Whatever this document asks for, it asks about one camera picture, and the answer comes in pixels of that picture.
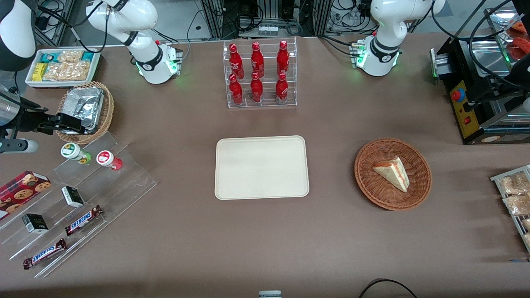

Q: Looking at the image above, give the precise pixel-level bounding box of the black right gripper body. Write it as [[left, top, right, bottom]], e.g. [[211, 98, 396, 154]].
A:
[[16, 107, 57, 135]]

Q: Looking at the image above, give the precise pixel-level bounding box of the green lid gum bottle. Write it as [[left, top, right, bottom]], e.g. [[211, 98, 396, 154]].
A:
[[61, 142, 92, 165]]

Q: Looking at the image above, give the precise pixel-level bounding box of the red lid gum bottle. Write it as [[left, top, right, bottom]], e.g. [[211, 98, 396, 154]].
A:
[[96, 150, 123, 171]]

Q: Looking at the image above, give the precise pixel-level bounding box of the cream plastic tray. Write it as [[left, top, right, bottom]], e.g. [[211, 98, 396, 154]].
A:
[[214, 135, 310, 200]]

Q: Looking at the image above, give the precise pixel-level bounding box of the tray of packaged snacks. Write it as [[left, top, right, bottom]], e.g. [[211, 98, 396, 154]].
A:
[[490, 165, 530, 254]]

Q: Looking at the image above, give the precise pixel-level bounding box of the aluminium foil container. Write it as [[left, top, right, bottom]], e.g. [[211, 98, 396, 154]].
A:
[[56, 87, 105, 135]]

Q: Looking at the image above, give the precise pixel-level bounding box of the light wicker basket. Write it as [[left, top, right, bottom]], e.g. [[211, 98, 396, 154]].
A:
[[55, 81, 115, 145]]

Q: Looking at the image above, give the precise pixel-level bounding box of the clear cracker bag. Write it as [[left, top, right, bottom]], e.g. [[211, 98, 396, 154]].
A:
[[43, 61, 91, 82], [57, 50, 83, 64]]

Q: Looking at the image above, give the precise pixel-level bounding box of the white rectangular snack bin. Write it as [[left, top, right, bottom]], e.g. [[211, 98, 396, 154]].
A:
[[25, 48, 102, 89]]

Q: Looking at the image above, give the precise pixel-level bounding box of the small black carton box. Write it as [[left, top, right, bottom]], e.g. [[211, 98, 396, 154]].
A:
[[61, 186, 85, 208], [22, 213, 49, 235]]

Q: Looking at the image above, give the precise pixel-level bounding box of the red plaid cookie box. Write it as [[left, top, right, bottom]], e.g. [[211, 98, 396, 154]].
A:
[[0, 170, 52, 220]]

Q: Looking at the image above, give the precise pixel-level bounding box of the clear acrylic stepped stand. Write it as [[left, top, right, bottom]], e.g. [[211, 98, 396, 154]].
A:
[[0, 132, 158, 279]]

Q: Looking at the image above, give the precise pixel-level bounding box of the snickers chocolate bar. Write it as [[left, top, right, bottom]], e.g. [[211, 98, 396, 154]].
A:
[[23, 238, 67, 270], [65, 204, 104, 236]]

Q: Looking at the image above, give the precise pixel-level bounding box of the red cola bottle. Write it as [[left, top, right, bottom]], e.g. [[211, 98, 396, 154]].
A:
[[251, 41, 265, 78], [229, 43, 245, 80], [275, 72, 289, 104], [276, 40, 290, 76], [229, 74, 243, 105], [250, 72, 264, 103]]

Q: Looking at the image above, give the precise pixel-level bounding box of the clear acrylic bottle rack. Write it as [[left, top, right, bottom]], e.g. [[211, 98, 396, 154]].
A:
[[223, 37, 298, 109]]

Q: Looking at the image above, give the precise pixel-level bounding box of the round brown wicker basket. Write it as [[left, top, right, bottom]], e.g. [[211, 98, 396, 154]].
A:
[[354, 138, 432, 211]]

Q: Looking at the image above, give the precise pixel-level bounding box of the triangular sandwich wedge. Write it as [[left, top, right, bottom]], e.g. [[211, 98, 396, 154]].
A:
[[372, 156, 410, 193]]

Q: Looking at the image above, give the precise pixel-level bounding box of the black machine yellow panel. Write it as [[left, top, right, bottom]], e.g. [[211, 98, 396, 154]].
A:
[[430, 6, 530, 145]]

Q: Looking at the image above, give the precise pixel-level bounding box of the clear nut snack bag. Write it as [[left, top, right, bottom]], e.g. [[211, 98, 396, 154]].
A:
[[502, 194, 530, 216], [497, 172, 530, 196]]

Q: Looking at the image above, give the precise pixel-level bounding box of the red food packet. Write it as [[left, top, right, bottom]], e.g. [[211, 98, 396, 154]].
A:
[[507, 21, 530, 61]]

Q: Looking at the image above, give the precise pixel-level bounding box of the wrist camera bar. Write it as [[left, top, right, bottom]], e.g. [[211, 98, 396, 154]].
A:
[[0, 139, 39, 154]]

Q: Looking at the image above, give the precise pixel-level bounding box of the aluminium frame rail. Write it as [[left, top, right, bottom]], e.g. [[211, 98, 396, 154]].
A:
[[33, 0, 76, 47]]

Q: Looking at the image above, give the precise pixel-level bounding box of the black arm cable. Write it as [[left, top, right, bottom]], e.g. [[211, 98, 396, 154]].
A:
[[38, 3, 111, 43]]

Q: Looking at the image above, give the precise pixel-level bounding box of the black cable loop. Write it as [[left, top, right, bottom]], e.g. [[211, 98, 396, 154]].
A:
[[358, 279, 419, 298]]

